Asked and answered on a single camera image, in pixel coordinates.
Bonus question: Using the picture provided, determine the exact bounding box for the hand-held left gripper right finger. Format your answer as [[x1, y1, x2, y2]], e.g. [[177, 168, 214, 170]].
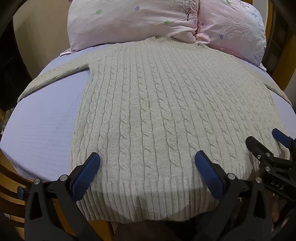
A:
[[192, 150, 274, 241]]

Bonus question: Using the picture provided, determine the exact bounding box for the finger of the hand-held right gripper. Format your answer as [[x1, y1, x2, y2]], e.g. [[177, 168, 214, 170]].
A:
[[271, 128, 296, 149], [245, 136, 279, 164]]

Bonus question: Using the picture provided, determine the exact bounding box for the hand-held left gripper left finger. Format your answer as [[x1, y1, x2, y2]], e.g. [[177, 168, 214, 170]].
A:
[[24, 152, 102, 241]]

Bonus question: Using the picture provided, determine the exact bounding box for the cream cable knit sweater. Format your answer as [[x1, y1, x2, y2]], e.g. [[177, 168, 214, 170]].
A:
[[17, 36, 293, 224]]

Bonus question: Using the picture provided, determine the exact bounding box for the lavender bed sheet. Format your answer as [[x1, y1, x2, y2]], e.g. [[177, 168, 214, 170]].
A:
[[0, 44, 296, 183]]

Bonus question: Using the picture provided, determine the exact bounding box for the pink floral pillow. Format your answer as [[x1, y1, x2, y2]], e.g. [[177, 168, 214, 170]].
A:
[[60, 0, 202, 56], [196, 0, 267, 70]]

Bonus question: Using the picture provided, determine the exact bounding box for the wooden bed frame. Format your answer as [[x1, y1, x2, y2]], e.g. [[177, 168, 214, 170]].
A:
[[0, 109, 114, 241]]

